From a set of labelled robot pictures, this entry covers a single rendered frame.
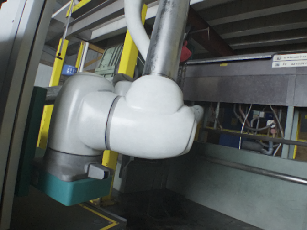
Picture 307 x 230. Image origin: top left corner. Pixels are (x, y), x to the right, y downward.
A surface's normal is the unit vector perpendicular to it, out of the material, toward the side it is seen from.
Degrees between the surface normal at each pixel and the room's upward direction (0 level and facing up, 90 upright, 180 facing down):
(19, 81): 90
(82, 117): 89
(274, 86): 90
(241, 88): 90
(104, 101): 65
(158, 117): 69
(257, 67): 78
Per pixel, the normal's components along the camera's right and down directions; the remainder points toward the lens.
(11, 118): 0.87, 0.13
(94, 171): -0.34, -0.12
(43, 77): 0.72, 0.09
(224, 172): -0.67, -0.17
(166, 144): 0.07, 0.39
